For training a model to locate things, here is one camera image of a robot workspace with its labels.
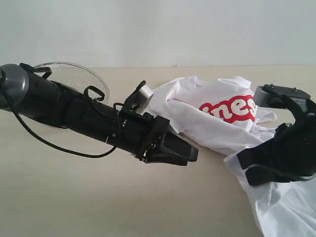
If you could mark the metal wire mesh basket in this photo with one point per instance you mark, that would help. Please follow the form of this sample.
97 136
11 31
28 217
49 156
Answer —
74 76

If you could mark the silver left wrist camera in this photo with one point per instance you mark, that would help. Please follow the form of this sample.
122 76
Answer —
139 99

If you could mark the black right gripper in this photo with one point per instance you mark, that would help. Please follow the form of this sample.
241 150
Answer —
288 157

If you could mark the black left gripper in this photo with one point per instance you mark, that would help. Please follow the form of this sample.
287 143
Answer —
148 138

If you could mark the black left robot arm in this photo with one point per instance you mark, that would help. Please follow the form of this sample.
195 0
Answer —
28 91

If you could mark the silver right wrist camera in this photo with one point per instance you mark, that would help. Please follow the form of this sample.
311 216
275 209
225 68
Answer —
298 102

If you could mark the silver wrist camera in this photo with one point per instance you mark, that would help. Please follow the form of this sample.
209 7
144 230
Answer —
298 102
139 99

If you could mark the white t-shirt red logo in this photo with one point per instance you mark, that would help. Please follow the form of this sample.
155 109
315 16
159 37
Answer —
222 116

